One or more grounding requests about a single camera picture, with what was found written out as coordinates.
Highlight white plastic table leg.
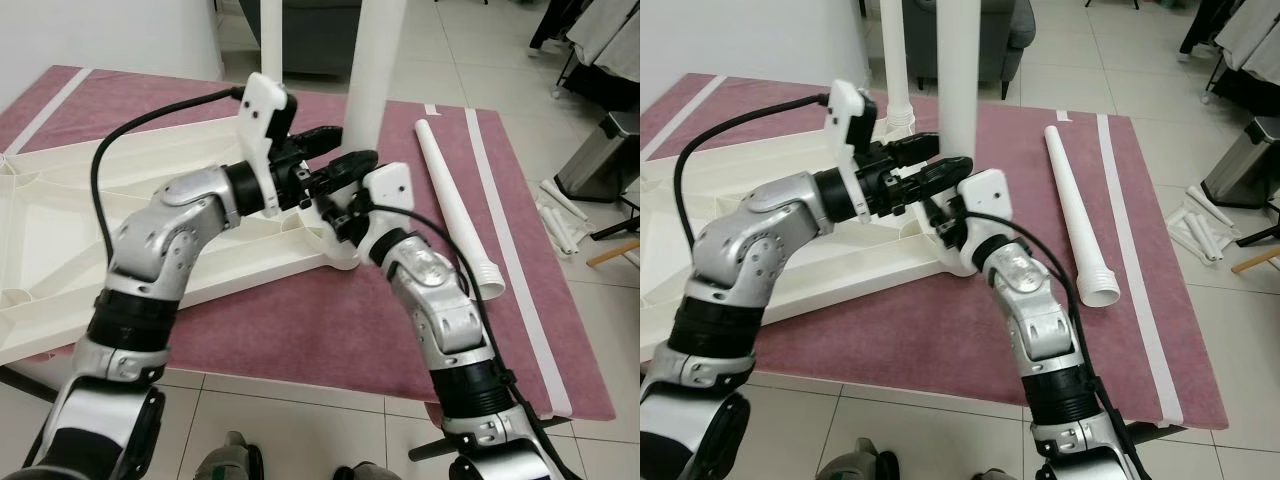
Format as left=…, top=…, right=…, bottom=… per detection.
left=339, top=0, right=407, bottom=163
left=934, top=0, right=987, bottom=163
left=879, top=0, right=918, bottom=138
left=1042, top=125, right=1124, bottom=307
left=412, top=117, right=509, bottom=300
left=260, top=0, right=287, bottom=83

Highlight grey hanging clothes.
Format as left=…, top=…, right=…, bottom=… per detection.
left=1180, top=0, right=1280, bottom=113
left=528, top=0, right=641, bottom=113

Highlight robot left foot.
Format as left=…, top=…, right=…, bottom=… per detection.
left=813, top=439, right=903, bottom=480
left=188, top=431, right=268, bottom=480

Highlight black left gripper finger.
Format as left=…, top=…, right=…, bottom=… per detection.
left=905, top=155, right=974, bottom=204
left=318, top=150, right=380, bottom=198
left=290, top=124, right=347, bottom=163
left=880, top=132, right=942, bottom=169

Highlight wooden side table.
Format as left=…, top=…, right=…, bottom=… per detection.
left=1231, top=244, right=1280, bottom=275
left=584, top=237, right=641, bottom=270

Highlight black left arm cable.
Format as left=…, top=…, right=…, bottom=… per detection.
left=674, top=92, right=833, bottom=271
left=90, top=87, right=248, bottom=269

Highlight steel pedal bin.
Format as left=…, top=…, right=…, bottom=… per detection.
left=1199, top=114, right=1280, bottom=210
left=554, top=108, right=641, bottom=204

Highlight pink table cloth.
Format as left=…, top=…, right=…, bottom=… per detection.
left=0, top=65, right=617, bottom=423
left=640, top=72, right=1230, bottom=433

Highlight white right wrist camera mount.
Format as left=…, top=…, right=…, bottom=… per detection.
left=954, top=167, right=1012, bottom=278
left=359, top=161, right=415, bottom=268

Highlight grey armchair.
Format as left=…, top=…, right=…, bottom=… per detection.
left=237, top=0, right=364, bottom=81
left=905, top=0, right=1037, bottom=87

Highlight white tape strip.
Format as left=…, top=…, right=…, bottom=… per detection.
left=4, top=68, right=94, bottom=158
left=462, top=107, right=574, bottom=421
left=1094, top=113, right=1187, bottom=428
left=641, top=75, right=727, bottom=163

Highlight white plastic table top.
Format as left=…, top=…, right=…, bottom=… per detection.
left=640, top=118, right=978, bottom=367
left=0, top=108, right=363, bottom=367

